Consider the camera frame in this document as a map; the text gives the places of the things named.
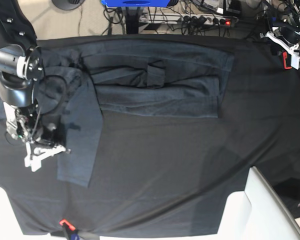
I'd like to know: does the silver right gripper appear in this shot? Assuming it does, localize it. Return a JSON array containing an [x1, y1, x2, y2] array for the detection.
[[4, 99, 71, 172]]

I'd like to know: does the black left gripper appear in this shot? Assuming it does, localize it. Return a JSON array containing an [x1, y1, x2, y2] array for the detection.
[[260, 23, 300, 70]]

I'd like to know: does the dark grey T-shirt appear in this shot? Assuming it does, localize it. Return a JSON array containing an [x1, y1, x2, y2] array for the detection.
[[38, 40, 235, 187]]

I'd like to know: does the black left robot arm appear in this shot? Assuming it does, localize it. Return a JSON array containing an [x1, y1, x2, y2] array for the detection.
[[260, 0, 300, 70]]

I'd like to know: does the red black table clamp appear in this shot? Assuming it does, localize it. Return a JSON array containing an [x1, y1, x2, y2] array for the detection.
[[282, 51, 292, 70]]

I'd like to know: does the red blue front clamp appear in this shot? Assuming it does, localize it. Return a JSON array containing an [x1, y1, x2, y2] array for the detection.
[[59, 219, 81, 240]]

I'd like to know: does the power strip on floor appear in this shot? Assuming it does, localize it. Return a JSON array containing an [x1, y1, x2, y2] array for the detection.
[[139, 13, 239, 27]]

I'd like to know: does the round black stand base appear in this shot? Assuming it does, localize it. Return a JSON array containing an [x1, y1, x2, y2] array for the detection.
[[51, 0, 85, 11]]

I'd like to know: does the blue plastic bin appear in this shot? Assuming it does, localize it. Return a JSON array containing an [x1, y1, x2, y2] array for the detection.
[[101, 0, 179, 8]]

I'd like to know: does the black floor cable bundle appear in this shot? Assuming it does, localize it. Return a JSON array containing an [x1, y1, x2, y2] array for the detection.
[[99, 0, 231, 36]]

